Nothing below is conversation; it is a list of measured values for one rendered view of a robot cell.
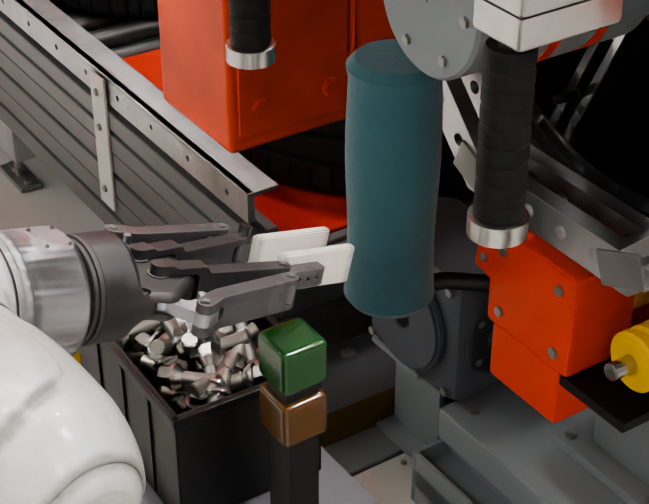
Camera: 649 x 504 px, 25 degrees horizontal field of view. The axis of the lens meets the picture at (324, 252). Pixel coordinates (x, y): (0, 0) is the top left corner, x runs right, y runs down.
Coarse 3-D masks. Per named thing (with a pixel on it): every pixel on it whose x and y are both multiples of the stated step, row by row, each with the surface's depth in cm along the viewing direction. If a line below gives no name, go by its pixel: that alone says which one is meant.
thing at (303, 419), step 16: (272, 400) 110; (304, 400) 110; (320, 400) 110; (272, 416) 111; (288, 416) 109; (304, 416) 110; (320, 416) 111; (272, 432) 112; (288, 432) 110; (304, 432) 111; (320, 432) 112
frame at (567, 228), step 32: (448, 96) 140; (448, 128) 141; (544, 160) 138; (544, 192) 133; (576, 192) 134; (544, 224) 133; (576, 224) 129; (608, 224) 132; (640, 224) 129; (576, 256) 130; (608, 256) 126; (640, 256) 123; (640, 288) 124
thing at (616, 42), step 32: (640, 32) 132; (544, 64) 145; (576, 64) 147; (608, 64) 135; (640, 64) 149; (544, 96) 143; (608, 96) 146; (640, 96) 147; (544, 128) 142; (576, 128) 142; (608, 128) 143; (640, 128) 144; (576, 160) 140; (608, 160) 139; (640, 160) 139; (608, 192) 137; (640, 192) 134
